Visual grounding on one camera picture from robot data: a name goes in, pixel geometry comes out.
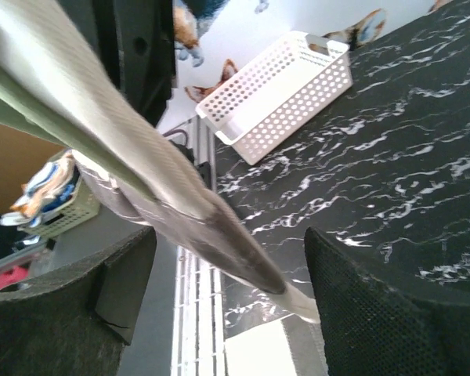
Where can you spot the white grey work glove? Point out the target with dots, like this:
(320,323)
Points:
(53,86)

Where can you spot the green basket with clothes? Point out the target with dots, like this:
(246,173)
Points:
(54,200)

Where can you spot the white perforated storage basket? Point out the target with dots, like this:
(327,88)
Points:
(276,93)

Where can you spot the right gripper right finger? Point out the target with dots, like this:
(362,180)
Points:
(379,320)

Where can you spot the front right work glove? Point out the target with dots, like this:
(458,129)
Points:
(284,347)

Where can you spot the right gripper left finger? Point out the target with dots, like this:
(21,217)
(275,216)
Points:
(77,320)

